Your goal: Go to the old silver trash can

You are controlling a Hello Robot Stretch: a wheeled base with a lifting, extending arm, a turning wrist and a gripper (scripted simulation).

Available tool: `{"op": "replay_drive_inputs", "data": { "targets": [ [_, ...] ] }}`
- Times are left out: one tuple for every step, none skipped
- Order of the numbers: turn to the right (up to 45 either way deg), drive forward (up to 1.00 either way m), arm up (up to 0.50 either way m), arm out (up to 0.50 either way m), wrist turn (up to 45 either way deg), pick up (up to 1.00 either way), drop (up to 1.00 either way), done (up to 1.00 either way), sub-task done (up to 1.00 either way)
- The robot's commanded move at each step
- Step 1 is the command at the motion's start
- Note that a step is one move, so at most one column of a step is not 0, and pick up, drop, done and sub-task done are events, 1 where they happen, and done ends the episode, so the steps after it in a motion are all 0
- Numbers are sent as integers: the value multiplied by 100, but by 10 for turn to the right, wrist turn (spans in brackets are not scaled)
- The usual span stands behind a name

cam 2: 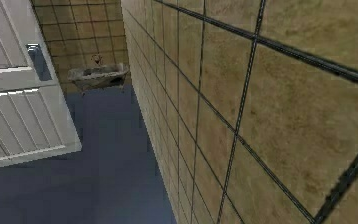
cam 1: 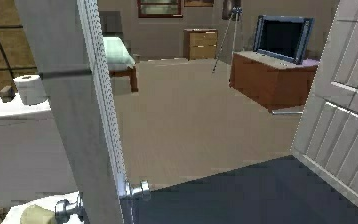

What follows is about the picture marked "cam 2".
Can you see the brown bathtub tap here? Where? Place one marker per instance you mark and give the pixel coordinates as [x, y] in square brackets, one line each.
[96, 60]

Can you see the white louvred room door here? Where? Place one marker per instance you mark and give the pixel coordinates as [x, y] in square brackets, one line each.
[17, 110]

